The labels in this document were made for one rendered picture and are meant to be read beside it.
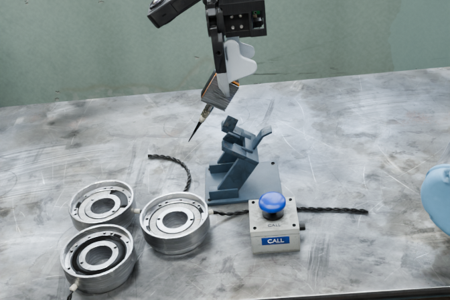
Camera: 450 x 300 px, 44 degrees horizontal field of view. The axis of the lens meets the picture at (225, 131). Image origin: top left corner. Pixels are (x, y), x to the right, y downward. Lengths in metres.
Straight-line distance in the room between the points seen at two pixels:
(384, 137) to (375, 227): 0.24
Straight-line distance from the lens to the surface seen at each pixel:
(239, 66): 0.80
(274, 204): 0.80
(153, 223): 0.86
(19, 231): 0.98
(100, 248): 0.86
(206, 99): 0.84
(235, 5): 0.76
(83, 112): 1.26
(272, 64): 2.50
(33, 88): 2.70
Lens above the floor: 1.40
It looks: 33 degrees down
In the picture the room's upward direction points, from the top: 7 degrees counter-clockwise
